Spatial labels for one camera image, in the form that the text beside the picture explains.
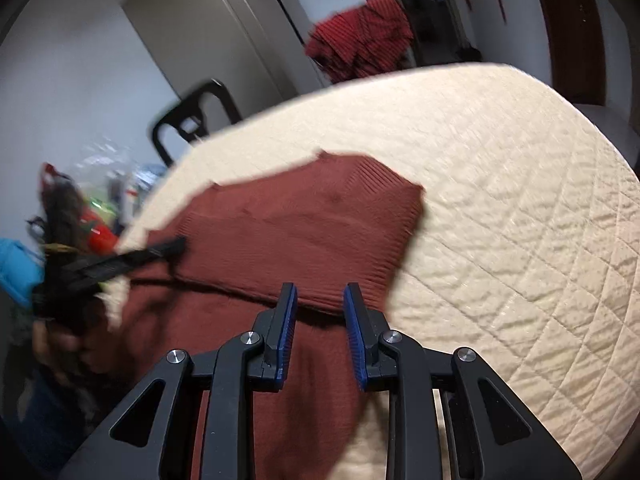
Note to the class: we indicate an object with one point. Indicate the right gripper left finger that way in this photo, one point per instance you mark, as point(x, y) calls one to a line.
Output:
point(267, 368)

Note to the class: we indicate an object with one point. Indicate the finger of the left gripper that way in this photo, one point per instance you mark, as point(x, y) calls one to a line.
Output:
point(140, 254)

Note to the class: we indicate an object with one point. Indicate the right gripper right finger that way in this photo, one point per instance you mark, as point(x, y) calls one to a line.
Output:
point(374, 368)

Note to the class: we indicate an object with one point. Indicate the maroon knit sweater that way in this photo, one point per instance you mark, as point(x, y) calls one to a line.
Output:
point(336, 220)

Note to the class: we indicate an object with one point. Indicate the left hand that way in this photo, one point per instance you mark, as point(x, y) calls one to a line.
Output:
point(69, 354)

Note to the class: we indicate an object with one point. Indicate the red bottle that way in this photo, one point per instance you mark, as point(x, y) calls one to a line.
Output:
point(101, 240)

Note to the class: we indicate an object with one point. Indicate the blue object at left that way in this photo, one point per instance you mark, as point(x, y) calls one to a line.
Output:
point(20, 271)

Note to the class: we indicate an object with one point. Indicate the clear plastic bag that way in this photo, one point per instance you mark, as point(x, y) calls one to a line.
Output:
point(106, 169)

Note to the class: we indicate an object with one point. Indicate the cream quilted table cover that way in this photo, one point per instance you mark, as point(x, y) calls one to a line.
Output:
point(529, 248)

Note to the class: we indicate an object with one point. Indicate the black chair at table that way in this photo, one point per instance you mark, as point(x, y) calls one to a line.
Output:
point(188, 119)

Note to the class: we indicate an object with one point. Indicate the red striped cloth on chair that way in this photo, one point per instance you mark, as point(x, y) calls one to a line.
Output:
point(364, 41)

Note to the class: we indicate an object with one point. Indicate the grey door panel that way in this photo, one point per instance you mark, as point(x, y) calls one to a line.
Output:
point(256, 48)

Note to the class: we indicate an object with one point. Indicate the dark brown door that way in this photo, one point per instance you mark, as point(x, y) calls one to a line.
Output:
point(576, 49)

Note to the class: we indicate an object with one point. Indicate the red handled bag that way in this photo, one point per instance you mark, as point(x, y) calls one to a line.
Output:
point(56, 188)

